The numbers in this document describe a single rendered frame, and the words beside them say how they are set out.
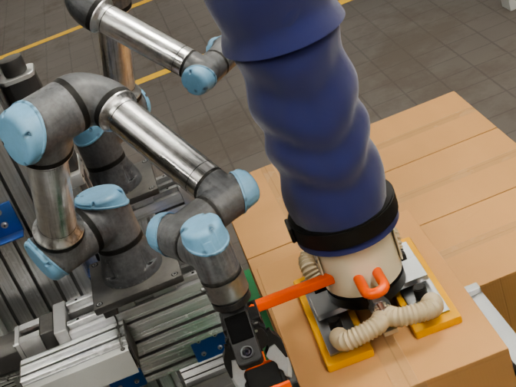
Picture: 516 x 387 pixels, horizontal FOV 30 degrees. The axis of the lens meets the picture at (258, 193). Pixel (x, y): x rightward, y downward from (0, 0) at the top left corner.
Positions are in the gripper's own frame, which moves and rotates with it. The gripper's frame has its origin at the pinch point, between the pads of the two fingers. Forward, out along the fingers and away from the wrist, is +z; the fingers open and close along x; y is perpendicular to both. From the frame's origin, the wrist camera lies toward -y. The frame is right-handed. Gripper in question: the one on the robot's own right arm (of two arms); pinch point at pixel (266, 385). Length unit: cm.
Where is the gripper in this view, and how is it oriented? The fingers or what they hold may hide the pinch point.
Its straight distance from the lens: 179.9
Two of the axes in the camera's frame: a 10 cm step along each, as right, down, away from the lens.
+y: -1.7, -4.3, 8.9
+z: 3.2, 8.3, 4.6
